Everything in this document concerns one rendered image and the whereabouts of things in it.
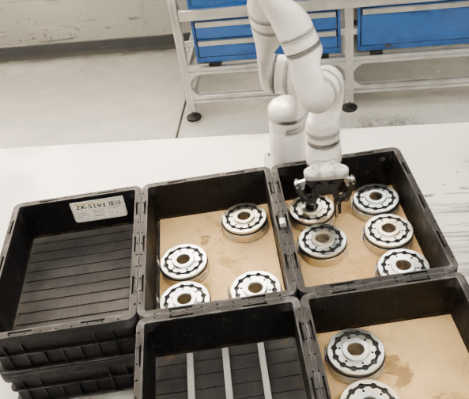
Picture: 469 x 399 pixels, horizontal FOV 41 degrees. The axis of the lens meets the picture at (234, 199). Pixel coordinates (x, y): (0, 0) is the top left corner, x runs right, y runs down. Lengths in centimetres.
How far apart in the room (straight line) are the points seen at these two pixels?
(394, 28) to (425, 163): 144
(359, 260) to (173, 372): 45
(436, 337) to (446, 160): 73
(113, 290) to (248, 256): 30
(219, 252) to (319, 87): 44
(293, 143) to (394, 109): 183
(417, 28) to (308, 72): 203
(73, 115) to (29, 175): 170
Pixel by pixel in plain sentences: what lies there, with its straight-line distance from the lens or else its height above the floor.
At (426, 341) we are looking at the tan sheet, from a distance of 124.
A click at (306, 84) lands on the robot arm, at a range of 122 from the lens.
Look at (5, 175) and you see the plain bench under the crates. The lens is 209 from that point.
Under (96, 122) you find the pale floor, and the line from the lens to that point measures 360.
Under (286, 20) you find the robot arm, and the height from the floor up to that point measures 132.
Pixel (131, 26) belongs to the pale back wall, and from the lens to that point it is 422.
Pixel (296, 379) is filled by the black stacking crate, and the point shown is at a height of 83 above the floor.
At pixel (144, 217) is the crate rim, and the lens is 138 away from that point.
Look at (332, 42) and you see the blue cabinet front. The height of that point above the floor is 38.
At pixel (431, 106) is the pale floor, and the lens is 340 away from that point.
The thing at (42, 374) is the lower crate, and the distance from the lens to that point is 133.
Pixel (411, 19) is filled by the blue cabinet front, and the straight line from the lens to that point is 319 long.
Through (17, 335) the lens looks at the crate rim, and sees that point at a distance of 125.
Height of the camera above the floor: 181
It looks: 40 degrees down
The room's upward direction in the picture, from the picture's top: 9 degrees counter-clockwise
